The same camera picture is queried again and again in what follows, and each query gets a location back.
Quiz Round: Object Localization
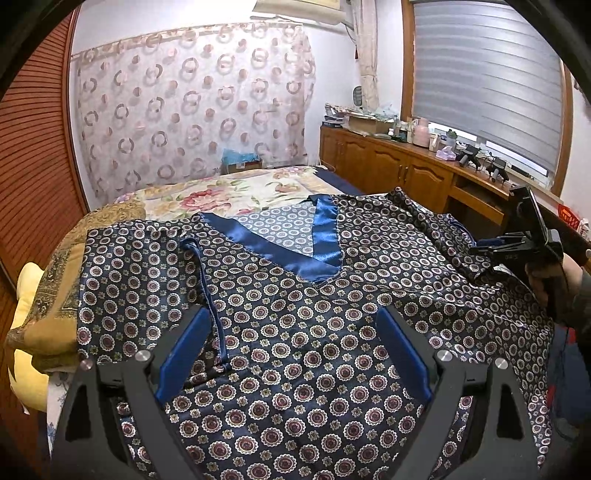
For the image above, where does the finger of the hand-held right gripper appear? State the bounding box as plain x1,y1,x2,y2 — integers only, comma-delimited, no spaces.
468,244,527,260
477,233,527,246

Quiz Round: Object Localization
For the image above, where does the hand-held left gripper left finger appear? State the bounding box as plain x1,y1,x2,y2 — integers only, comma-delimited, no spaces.
51,305,217,480

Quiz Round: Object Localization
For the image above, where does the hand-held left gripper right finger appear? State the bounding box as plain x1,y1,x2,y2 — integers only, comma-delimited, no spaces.
375,305,542,480

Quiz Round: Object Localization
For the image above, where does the navy patterned satin pajama top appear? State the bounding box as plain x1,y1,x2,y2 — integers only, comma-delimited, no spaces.
76,187,557,480

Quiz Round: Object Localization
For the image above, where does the person's right hand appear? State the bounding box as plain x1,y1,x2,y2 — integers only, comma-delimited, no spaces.
526,251,591,328

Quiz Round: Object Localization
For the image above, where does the red basket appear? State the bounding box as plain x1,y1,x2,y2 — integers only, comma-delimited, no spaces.
557,202,584,232

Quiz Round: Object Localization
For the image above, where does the wooden cabinet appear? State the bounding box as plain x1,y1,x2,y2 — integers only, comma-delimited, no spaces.
318,124,561,232

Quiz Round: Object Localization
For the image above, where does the person's dark clothing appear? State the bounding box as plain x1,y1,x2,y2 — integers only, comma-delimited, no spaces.
547,323,591,445

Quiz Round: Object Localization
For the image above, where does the blue floral white bed sheet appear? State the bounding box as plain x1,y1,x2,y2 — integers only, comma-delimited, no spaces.
44,369,75,457

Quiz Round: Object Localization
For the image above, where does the gold patterned pillow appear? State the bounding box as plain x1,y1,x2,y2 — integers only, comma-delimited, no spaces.
4,203,149,371

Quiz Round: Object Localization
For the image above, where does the grey window blind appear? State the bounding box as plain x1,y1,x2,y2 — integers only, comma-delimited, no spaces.
410,0,567,179

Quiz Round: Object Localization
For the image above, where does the yellow pillow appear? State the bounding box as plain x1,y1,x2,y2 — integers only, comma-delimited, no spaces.
9,261,52,412

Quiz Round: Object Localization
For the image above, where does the navy mattress edge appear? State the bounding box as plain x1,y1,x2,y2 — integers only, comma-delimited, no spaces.
318,170,372,195

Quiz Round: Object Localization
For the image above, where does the pink rose floral blanket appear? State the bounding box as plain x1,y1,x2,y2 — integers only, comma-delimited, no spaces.
99,165,343,223

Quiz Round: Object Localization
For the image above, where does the cardboard box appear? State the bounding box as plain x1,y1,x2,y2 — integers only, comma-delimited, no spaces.
346,113,394,136

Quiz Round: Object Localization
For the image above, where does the blue storage box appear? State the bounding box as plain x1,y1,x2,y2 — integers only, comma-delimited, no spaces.
221,147,264,174

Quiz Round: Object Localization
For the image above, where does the stack of books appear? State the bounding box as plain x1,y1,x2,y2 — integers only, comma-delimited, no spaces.
322,104,347,128

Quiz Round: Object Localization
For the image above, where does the tied beige curtain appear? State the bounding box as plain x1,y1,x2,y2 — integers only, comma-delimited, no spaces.
352,0,406,112

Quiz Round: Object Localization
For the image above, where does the louvered wooden wardrobe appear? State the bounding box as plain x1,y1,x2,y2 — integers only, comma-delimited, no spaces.
0,9,91,296

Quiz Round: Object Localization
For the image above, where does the white air conditioner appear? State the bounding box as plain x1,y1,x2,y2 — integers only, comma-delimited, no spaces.
253,0,355,29

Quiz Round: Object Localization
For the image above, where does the wooden window frame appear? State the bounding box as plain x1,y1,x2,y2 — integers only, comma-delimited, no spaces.
399,0,576,198

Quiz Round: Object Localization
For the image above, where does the ring patterned sheer curtain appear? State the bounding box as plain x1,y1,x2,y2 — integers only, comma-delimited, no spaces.
71,23,318,211

